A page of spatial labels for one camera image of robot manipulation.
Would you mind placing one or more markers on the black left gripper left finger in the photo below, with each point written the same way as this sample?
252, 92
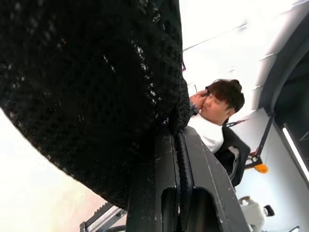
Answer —
166, 169

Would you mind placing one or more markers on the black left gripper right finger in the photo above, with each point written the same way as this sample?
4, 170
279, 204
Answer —
212, 193

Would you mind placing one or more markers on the bystander's raised hand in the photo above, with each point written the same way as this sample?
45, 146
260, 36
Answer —
198, 99

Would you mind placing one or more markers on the person in white clothes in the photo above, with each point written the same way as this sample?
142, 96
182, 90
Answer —
251, 210

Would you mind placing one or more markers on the orange round object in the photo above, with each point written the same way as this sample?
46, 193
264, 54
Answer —
262, 168

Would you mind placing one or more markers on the person in white shirt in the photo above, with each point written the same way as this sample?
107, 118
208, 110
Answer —
212, 137

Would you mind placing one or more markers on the small black device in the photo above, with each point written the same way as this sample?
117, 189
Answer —
269, 210

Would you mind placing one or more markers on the black metal stand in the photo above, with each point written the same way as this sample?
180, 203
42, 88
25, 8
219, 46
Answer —
265, 135

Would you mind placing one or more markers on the white light bar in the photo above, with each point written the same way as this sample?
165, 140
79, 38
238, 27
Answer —
295, 149

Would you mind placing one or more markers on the dark grey arched structure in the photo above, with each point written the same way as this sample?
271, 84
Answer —
282, 70

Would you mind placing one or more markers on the silver aluminium frame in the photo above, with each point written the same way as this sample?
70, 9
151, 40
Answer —
103, 217

